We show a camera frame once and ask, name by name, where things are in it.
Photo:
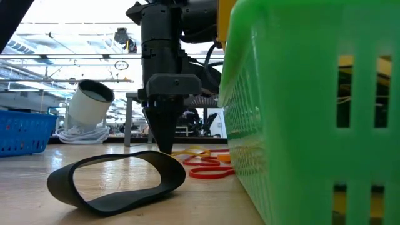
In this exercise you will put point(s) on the red rubber band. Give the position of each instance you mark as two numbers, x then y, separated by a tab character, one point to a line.
192	172
187	162

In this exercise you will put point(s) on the green plastic basket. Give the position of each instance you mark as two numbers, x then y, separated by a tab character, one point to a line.
281	125

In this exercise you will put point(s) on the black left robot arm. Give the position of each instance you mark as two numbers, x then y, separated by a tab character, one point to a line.
12	15

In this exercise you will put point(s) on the blue plastic basket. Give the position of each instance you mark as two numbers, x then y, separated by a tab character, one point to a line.
25	134

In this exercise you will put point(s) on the metal table in background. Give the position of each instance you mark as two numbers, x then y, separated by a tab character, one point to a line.
128	118

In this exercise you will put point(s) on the black wide rubber band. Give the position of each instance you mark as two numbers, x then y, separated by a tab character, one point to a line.
59	187

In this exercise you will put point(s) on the black aluminium rig frame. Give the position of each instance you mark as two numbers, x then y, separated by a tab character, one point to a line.
118	140

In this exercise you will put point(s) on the yellow rubber band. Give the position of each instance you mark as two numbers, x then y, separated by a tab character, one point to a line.
187	152

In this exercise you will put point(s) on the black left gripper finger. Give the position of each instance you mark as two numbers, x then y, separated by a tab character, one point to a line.
156	125
172	125

